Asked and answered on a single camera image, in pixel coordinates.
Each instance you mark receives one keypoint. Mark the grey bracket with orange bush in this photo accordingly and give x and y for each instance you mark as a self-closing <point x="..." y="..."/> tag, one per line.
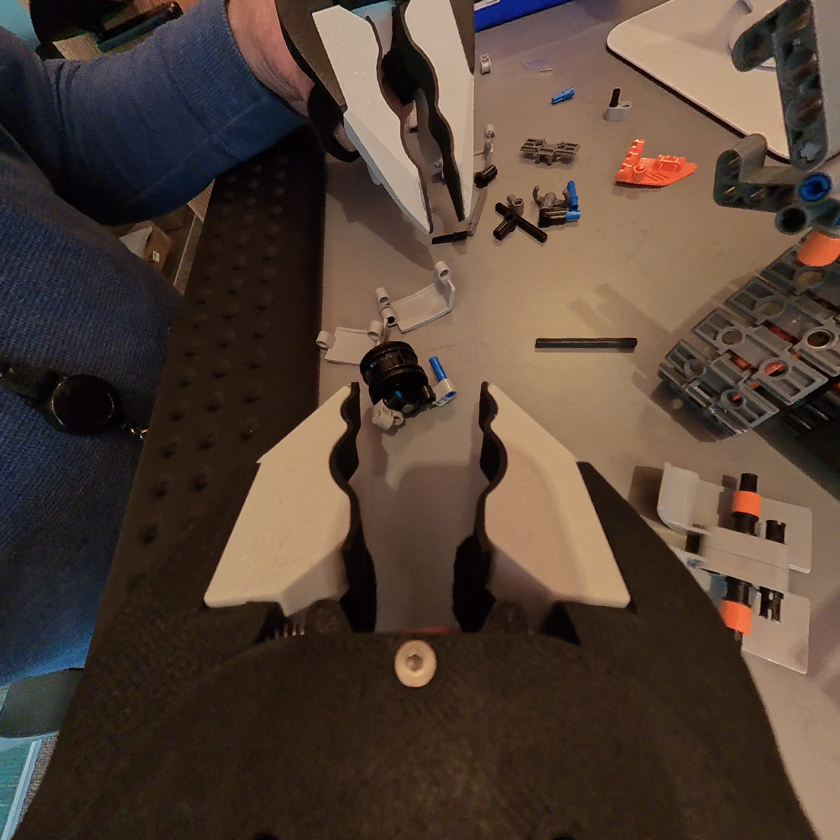
<point x="748" y="551"/>

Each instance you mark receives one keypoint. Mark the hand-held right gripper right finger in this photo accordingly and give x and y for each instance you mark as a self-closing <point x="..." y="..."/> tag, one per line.
<point x="551" y="525"/>

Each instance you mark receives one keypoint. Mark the person's left hand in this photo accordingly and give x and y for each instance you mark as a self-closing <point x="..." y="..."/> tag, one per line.
<point x="269" y="46"/>

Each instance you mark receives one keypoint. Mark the small grey pin connector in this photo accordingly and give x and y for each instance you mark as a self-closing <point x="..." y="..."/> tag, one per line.
<point x="515" y="205"/>

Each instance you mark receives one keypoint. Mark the blue long pin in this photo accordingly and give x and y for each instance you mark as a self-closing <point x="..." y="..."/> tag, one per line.
<point x="563" y="96"/>
<point x="572" y="197"/>

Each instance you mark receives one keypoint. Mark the small black pin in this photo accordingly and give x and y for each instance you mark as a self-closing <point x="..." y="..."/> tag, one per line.
<point x="451" y="237"/>

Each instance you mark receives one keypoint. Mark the white curved panel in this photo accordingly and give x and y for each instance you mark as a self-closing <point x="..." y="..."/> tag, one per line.
<point x="423" y="115"/>

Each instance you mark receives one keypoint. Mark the grey grooved curved panel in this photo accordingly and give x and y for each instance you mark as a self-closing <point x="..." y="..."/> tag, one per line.
<point x="487" y="141"/>

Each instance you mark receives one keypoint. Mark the colourful printed carton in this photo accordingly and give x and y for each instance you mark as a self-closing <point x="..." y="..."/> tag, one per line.
<point x="26" y="768"/>

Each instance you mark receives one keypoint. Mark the blue plastic bin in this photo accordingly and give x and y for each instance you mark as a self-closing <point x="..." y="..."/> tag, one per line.
<point x="518" y="12"/>

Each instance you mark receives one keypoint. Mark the grey H-shaped connector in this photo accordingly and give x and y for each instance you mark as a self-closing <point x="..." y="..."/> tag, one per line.
<point x="550" y="151"/>

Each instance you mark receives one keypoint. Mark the white book stand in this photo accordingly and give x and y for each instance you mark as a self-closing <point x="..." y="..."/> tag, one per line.
<point x="676" y="52"/>

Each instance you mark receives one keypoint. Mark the long black axle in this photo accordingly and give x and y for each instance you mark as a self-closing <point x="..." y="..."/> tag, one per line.
<point x="584" y="343"/>
<point x="525" y="226"/>

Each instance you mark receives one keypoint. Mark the person's left forearm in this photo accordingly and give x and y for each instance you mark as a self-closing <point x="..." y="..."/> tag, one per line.
<point x="131" y="118"/>

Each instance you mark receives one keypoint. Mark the orange wedge brick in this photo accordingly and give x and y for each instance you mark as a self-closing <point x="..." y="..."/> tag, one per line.
<point x="656" y="169"/>

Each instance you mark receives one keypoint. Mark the dark grey axle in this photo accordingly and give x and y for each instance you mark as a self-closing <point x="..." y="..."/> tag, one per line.
<point x="479" y="208"/>

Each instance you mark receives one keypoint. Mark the light grey connector black pin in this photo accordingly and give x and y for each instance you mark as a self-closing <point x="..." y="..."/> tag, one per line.
<point x="617" y="110"/>

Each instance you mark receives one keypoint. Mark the grey double connector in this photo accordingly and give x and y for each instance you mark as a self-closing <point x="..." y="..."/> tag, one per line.
<point x="387" y="305"/>

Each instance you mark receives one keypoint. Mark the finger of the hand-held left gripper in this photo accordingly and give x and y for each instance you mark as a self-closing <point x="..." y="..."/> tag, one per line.
<point x="453" y="79"/>
<point x="361" y="85"/>

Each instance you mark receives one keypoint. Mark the grey orange tracked toy robot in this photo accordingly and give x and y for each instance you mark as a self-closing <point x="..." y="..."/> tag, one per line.
<point x="754" y="341"/>

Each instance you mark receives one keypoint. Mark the clear plastic scrap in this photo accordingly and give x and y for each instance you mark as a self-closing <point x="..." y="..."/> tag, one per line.
<point x="538" y="64"/>

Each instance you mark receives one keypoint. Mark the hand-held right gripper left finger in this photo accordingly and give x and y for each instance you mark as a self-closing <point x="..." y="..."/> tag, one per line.
<point x="282" y="525"/>

